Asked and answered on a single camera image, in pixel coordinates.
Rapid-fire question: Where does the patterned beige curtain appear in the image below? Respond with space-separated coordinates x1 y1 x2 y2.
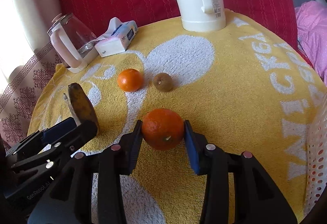
0 0 64 145

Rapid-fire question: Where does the orange tangerine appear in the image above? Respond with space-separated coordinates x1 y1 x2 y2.
117 69 144 92
141 109 185 151

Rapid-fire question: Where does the brown kiwi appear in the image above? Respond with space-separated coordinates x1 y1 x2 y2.
153 73 173 92

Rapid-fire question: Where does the pink cloth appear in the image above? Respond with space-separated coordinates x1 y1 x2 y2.
294 1 327 84

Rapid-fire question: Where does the white tissue pack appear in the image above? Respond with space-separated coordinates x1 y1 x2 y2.
95 17 139 57

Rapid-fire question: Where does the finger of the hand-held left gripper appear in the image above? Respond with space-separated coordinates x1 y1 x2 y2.
11 120 98 178
6 117 77 163

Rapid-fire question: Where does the glass kettle with white handle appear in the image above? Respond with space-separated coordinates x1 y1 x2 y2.
47 13 99 74

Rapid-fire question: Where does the white perforated basket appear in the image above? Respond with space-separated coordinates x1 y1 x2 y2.
304 91 327 217

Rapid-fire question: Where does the overripe brown banana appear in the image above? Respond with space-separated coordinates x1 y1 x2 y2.
63 83 100 136

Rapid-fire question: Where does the yellow and white towel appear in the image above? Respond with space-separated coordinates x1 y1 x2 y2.
27 8 327 224

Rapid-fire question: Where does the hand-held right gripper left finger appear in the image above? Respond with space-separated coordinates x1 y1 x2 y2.
28 120 143 224

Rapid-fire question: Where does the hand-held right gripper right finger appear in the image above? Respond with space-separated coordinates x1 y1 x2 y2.
184 120 298 224

